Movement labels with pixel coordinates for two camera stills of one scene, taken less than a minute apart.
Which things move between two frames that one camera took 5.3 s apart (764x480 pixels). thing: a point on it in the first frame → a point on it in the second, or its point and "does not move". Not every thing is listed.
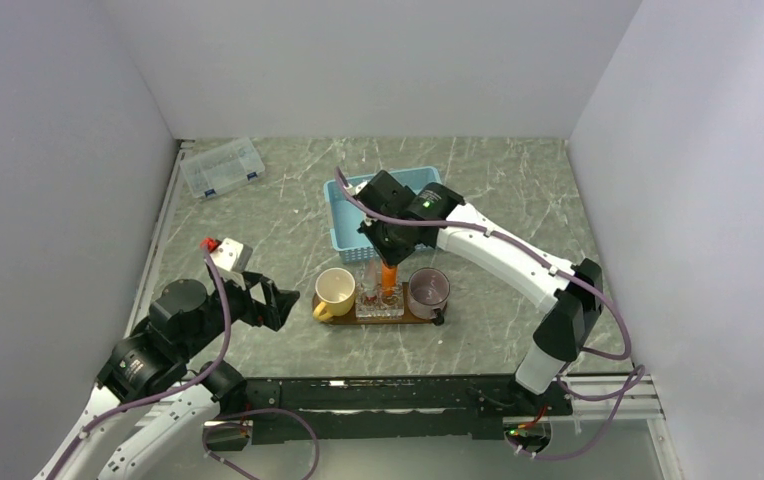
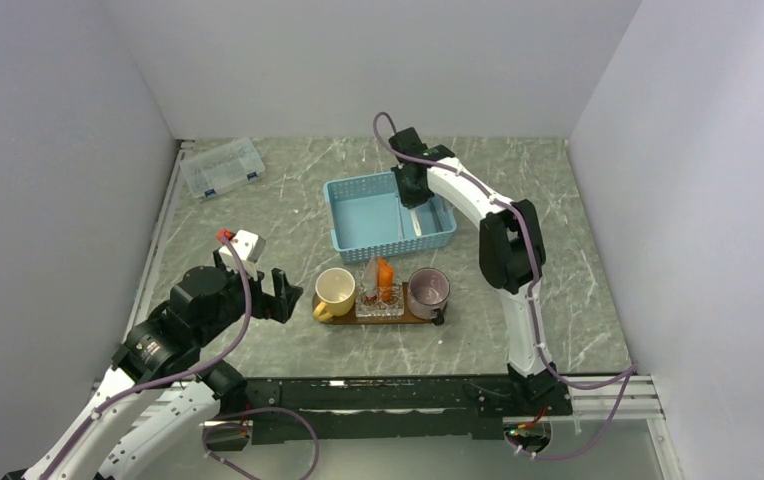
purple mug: (428, 293) does not move
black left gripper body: (239, 302) does not move
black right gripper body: (392, 247) → (411, 195)
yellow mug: (334, 288) does not move
